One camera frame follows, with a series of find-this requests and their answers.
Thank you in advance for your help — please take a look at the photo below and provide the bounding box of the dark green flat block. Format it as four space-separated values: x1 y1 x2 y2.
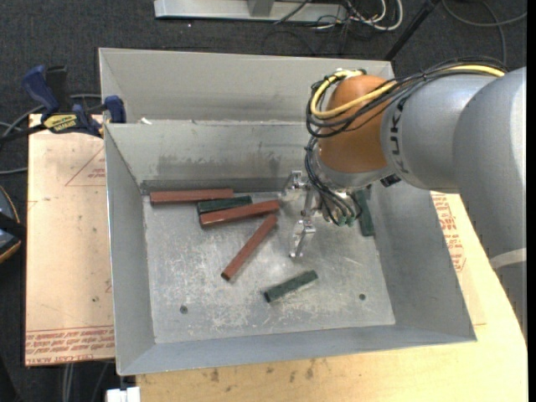
263 270 319 304
196 194 254 215
353 188 376 238

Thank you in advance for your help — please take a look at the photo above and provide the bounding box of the grey metal bin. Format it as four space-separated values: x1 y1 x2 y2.
98 47 477 377

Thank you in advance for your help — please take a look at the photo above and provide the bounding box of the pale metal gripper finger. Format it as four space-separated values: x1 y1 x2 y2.
283 170 312 198
288 219 317 260

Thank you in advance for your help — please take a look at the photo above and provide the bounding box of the red-brown flat block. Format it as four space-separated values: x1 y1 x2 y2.
198 199 281 229
149 188 235 207
220 214 279 283

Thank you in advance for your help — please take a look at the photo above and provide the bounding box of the brown cardboard board, red print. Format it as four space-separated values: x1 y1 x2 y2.
24 113 488 368

